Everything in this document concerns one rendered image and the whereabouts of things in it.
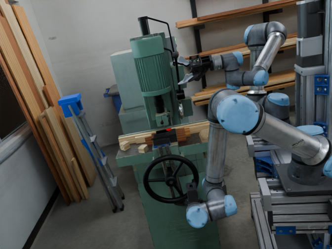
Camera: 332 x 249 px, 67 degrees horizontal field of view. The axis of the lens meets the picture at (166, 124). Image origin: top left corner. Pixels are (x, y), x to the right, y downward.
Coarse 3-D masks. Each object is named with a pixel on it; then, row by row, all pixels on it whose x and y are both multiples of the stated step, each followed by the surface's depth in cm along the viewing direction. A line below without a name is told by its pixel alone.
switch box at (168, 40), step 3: (171, 36) 164; (168, 39) 163; (174, 39) 164; (168, 42) 164; (174, 42) 164; (168, 45) 165; (174, 45) 165; (168, 48) 166; (171, 48) 166; (174, 48) 166; (168, 51) 166; (174, 51) 166; (168, 54) 167; (171, 57) 168; (171, 60) 168
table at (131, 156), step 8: (192, 136) 153; (136, 144) 157; (144, 144) 155; (152, 144) 153; (184, 144) 144; (192, 144) 143; (200, 144) 142; (120, 152) 151; (128, 152) 149; (136, 152) 147; (152, 152) 144; (184, 152) 144; (192, 152) 144; (200, 152) 144; (120, 160) 145; (128, 160) 145; (136, 160) 145; (144, 160) 145; (152, 160) 141
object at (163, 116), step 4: (156, 112) 155; (164, 112) 152; (156, 116) 148; (160, 116) 148; (164, 116) 148; (156, 120) 149; (160, 120) 149; (164, 120) 149; (168, 120) 151; (160, 124) 150; (164, 124) 150; (168, 124) 150
